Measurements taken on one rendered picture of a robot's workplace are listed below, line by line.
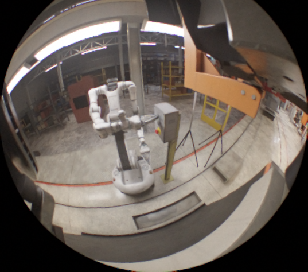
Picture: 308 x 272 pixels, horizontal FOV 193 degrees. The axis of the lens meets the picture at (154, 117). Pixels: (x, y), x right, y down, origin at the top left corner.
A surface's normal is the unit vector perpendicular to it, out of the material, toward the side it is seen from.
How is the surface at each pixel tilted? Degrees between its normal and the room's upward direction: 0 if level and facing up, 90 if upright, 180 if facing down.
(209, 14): 90
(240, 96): 90
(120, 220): 0
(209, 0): 90
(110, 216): 0
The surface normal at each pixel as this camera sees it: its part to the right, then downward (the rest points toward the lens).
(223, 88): -0.93, 0.22
